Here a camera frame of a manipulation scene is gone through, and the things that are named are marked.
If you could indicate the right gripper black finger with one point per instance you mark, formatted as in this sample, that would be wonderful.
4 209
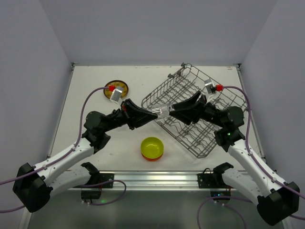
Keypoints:
186 116
188 102

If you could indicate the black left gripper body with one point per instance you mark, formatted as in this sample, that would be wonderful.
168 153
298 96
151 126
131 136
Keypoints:
126 113

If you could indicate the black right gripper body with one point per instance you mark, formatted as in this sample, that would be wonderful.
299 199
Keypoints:
201 108

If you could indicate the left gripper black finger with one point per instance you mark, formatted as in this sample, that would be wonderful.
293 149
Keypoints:
131 108
137 120

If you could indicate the yellow patterned plate dark rim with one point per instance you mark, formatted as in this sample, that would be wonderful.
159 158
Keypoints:
116 84

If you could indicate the clear glass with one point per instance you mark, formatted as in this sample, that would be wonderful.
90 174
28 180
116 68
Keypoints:
162 110

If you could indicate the lime green bowl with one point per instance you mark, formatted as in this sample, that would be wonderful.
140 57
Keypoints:
152 147

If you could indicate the orange bowl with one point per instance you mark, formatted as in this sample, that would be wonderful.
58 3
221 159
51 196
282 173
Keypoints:
151 159

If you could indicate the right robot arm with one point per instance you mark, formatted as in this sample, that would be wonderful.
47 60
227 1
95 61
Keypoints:
275 199

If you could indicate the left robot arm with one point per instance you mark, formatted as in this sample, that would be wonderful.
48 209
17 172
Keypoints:
36 184

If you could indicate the left controller box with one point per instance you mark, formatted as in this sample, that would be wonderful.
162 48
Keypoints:
89 195

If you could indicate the controller box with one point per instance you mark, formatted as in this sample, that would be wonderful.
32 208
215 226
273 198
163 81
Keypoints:
89 195
219 194

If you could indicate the right controller box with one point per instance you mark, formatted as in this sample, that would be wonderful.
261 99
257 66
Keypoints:
219 194

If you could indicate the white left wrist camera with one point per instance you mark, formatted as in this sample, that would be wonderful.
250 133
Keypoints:
116 95

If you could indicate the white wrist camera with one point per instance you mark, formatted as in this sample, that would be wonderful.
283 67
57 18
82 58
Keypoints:
116 95
210 90

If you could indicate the grey wire dish rack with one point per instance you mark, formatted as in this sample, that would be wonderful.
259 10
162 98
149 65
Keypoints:
197 138

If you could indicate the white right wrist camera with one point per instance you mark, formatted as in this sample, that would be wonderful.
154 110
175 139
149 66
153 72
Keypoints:
210 90

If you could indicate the aluminium mounting rail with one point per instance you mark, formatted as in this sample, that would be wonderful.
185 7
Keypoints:
134 180

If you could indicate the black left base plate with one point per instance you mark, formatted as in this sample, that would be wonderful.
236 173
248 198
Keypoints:
103 177

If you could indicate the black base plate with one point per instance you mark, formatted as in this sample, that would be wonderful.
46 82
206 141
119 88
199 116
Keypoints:
206 180
103 177

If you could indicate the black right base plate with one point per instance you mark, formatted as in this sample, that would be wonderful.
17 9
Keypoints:
206 180

